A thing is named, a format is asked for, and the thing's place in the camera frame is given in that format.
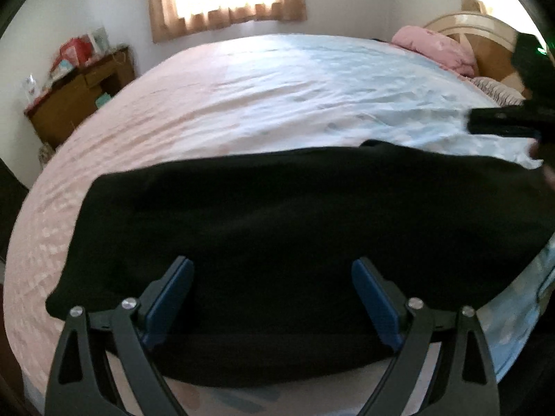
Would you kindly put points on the bed with pink blue sheet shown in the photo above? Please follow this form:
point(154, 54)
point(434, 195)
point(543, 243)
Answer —
point(238, 95)

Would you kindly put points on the short orange window curtain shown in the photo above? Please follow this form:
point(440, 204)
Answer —
point(225, 17)

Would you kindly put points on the black pants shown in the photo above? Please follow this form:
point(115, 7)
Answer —
point(282, 216)

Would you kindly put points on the cream wooden headboard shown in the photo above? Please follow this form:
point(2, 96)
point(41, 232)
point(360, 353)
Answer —
point(490, 47)

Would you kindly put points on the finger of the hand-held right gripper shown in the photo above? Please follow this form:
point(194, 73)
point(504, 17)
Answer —
point(507, 121)

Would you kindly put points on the small teal box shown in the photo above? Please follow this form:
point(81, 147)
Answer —
point(103, 99)

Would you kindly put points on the pink pillow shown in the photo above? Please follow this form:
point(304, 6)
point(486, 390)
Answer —
point(433, 47)

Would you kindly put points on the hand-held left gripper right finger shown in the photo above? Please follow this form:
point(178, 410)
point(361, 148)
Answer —
point(375, 299)

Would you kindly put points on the striped pillow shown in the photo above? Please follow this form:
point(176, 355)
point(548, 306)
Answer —
point(498, 89)

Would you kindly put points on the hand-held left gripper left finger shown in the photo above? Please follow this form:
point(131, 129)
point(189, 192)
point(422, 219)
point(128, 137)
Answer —
point(169, 299)

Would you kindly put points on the white picture frame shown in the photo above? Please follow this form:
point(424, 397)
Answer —
point(99, 41)

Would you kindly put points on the red paper bag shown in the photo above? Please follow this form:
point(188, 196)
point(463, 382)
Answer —
point(76, 52)

